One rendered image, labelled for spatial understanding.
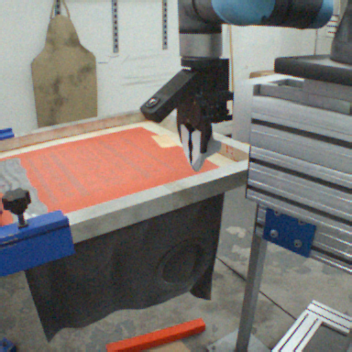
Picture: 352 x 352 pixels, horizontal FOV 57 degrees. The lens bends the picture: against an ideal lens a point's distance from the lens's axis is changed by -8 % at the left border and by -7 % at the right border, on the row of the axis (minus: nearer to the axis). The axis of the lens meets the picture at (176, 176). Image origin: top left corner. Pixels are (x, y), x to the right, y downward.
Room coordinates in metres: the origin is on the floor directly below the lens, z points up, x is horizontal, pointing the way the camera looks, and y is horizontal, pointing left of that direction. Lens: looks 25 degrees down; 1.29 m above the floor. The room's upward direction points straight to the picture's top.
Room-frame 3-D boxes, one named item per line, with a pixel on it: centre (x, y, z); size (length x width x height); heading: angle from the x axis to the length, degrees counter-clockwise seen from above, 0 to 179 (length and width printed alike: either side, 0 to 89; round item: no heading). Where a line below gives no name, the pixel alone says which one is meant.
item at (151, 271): (0.63, 0.11, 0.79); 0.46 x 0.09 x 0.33; 123
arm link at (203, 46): (0.62, -0.04, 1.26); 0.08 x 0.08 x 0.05
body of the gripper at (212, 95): (0.62, -0.05, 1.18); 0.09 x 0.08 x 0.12; 123
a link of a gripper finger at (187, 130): (0.64, -0.04, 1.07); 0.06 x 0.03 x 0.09; 123
